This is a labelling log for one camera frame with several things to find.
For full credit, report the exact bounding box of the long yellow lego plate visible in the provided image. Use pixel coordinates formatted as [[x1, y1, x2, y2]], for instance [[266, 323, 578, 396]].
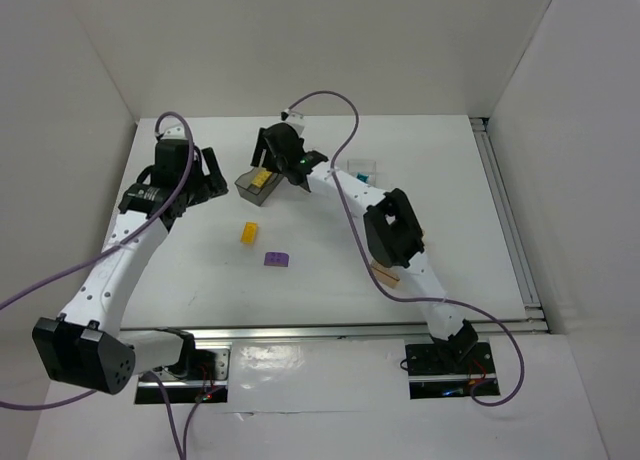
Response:
[[251, 169, 273, 189]]

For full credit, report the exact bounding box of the yellow 2x4 lego brick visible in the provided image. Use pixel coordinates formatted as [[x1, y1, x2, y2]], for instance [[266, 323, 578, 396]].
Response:
[[240, 222, 259, 245]]

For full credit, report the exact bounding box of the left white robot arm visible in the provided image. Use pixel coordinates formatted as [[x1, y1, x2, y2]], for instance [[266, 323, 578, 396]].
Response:
[[32, 123, 228, 395]]

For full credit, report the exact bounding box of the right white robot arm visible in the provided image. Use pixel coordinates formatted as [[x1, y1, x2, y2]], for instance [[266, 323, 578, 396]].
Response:
[[251, 122, 478, 364]]

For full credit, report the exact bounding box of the dark grey transparent container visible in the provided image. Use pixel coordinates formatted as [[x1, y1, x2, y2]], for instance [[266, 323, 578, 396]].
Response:
[[234, 167, 283, 207]]

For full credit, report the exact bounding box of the clear transparent container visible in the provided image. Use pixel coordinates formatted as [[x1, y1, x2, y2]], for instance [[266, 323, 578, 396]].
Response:
[[347, 159, 377, 185]]

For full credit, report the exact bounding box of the purple sloped lego brick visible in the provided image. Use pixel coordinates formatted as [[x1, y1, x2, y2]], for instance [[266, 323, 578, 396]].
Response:
[[263, 251, 290, 268]]

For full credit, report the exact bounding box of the orange transparent container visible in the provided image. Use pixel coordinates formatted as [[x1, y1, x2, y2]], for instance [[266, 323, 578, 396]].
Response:
[[370, 261, 400, 289]]

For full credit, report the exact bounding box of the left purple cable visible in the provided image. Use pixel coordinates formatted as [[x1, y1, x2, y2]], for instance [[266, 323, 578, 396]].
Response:
[[0, 110, 196, 460]]

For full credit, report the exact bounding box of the purple cable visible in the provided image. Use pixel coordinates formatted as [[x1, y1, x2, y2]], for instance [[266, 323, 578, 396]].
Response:
[[0, 110, 196, 460], [282, 90, 526, 407]]

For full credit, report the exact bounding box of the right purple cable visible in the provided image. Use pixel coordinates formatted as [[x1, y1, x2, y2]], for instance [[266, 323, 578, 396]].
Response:
[[282, 90, 526, 407]]

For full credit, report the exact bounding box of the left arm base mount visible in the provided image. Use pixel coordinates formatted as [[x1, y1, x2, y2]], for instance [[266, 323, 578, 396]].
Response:
[[156, 346, 231, 404]]

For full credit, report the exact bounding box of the aluminium rail frame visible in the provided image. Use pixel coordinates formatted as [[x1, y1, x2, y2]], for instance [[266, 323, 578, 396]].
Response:
[[117, 117, 551, 341]]

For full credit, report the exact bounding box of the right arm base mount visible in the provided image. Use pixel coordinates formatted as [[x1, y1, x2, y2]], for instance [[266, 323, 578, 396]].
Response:
[[399, 342, 500, 400]]

